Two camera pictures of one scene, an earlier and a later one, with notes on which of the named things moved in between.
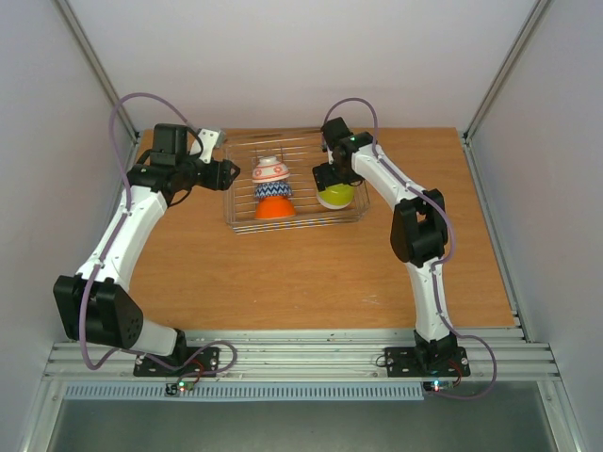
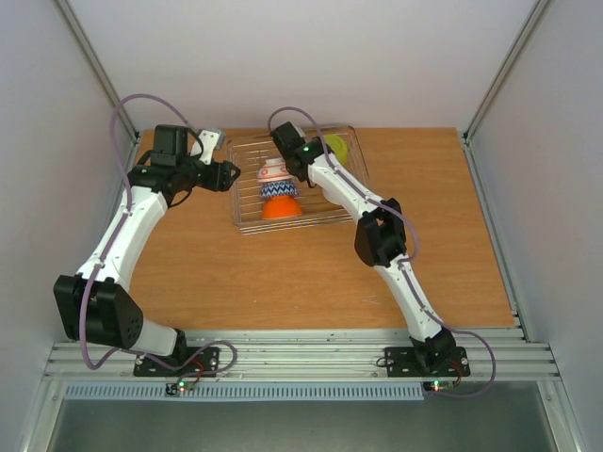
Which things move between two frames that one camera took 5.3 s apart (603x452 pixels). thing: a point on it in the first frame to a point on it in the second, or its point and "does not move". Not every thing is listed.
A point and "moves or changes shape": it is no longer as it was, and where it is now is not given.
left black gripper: [220, 179] does not move
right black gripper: [324, 175] to [292, 153]
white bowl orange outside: [269, 207] moves or changes shape
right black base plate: [413, 363] does not move
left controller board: [180, 386] does not move
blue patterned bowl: [273, 188] moves or changes shape
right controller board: [436, 385] does not move
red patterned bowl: [269, 169] moves or changes shape
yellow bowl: [336, 196] moves or changes shape
